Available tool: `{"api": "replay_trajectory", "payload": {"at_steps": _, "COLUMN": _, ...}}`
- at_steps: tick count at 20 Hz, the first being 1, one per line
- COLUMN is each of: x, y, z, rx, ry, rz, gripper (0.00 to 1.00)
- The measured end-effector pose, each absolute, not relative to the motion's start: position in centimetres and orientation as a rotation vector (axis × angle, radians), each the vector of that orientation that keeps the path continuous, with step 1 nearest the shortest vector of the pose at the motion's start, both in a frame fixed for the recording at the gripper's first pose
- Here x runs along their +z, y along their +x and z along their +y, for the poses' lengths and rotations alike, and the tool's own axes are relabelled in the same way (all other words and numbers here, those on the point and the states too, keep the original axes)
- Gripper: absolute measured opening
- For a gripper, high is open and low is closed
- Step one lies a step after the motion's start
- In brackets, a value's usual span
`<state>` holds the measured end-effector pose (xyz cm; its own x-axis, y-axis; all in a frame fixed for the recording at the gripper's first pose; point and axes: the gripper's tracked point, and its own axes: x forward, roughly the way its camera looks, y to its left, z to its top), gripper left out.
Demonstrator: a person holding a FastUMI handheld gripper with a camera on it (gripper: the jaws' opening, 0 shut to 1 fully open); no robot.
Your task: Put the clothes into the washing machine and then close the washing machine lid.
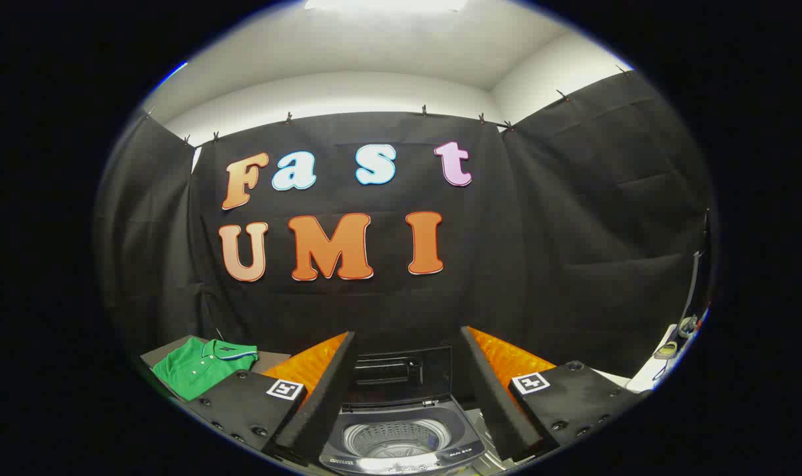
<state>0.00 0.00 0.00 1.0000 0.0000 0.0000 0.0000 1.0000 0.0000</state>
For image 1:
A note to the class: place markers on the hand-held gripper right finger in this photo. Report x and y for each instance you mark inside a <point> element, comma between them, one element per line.
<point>490,390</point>

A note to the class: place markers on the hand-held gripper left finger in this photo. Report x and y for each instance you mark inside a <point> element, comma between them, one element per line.
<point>331,390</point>

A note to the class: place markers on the grey washing machine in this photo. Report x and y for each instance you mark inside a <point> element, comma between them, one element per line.
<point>400,439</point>

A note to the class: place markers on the green polo shirt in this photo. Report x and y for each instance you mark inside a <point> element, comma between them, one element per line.
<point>196,367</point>

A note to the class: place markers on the grey stand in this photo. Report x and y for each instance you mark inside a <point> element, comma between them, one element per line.
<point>272,362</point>

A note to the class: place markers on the black backdrop cloth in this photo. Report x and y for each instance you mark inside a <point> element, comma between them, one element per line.
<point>506,264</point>

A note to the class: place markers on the white table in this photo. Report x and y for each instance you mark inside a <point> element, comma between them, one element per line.
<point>645,377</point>

